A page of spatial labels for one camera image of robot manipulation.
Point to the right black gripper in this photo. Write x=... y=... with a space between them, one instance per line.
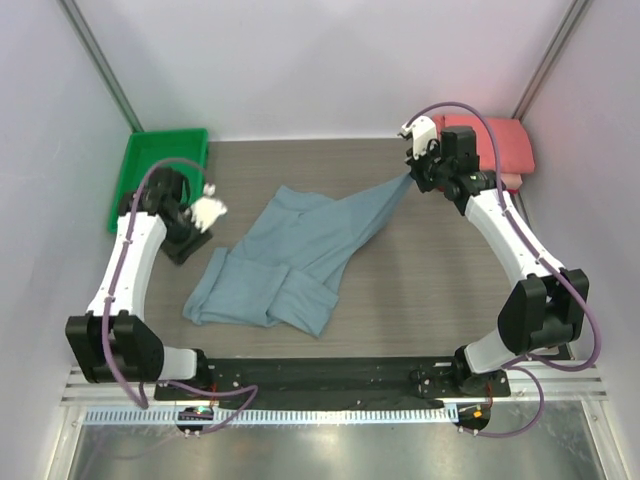
x=420 y=173

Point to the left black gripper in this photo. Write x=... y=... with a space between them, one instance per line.
x=179 y=253

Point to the blue grey t shirt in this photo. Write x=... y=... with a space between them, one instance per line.
x=288 y=267

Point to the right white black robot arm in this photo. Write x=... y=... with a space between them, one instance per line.
x=542 y=310

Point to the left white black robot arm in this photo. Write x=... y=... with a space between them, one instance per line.
x=111 y=340

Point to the light pink folded shirt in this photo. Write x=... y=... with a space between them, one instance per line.
x=512 y=182

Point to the top coral folded shirt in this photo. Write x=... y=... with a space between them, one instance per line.
x=516 y=155

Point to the green plastic tray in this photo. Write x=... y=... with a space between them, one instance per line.
x=144 y=149

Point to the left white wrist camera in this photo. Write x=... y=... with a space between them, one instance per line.
x=207 y=209

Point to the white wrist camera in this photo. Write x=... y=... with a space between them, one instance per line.
x=420 y=132
x=207 y=209

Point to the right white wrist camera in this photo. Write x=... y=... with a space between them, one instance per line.
x=420 y=132

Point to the right aluminium corner post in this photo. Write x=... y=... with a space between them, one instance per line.
x=567 y=27

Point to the aluminium corner post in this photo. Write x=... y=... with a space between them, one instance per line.
x=89 y=42
x=567 y=27

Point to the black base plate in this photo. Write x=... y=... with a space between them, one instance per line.
x=342 y=384

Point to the aluminium rail frame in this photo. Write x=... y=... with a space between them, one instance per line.
x=556 y=384

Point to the left aluminium corner post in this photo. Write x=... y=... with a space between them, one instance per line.
x=89 y=42

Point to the white slotted cable duct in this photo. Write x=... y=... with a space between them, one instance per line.
x=180 y=415

